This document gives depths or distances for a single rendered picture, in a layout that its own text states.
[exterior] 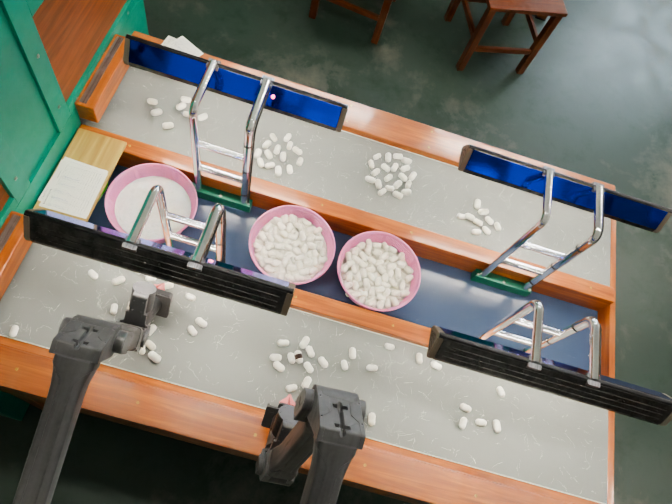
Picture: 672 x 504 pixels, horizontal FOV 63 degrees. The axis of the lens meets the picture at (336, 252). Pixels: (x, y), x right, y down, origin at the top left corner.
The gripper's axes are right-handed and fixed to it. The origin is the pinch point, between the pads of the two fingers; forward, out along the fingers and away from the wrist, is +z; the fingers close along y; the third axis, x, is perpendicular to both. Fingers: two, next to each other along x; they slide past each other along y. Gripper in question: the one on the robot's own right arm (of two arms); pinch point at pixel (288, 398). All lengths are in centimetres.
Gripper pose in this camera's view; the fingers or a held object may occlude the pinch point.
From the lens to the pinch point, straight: 149.9
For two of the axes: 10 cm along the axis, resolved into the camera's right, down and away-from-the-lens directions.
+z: 0.6, -3.9, 9.2
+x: -2.9, 8.7, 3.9
